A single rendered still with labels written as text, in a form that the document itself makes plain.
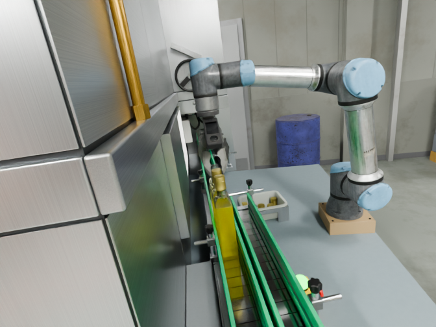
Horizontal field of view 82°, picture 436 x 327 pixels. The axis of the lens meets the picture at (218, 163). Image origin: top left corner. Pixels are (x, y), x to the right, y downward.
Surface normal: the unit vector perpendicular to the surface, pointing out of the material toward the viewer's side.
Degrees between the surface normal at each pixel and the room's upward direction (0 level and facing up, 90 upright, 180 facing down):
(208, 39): 90
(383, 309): 0
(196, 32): 90
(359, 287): 0
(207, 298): 0
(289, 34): 90
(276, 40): 90
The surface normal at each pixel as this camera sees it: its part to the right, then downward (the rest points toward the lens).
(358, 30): -0.11, 0.33
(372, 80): 0.08, 0.18
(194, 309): -0.13, -0.94
